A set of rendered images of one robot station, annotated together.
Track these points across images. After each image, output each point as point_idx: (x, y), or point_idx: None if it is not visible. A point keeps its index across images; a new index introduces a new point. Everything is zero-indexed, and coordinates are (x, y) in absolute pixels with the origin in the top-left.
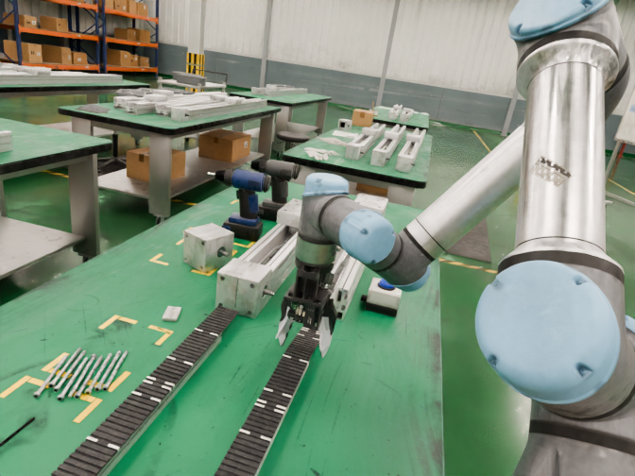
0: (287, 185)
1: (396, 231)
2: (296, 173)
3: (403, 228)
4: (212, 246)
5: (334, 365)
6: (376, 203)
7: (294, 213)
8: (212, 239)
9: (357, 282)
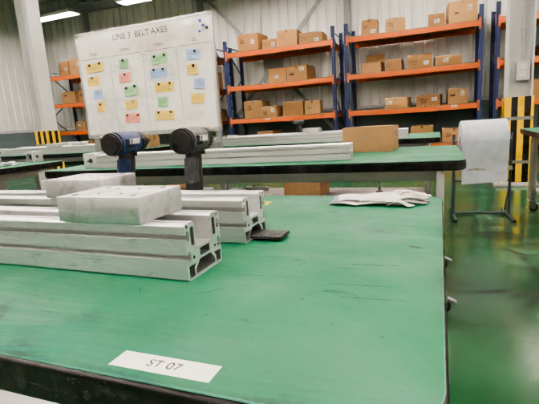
0: (186, 163)
1: (127, 295)
2: (171, 141)
3: (157, 307)
4: (44, 188)
5: None
6: (100, 192)
7: (66, 176)
8: (42, 181)
9: None
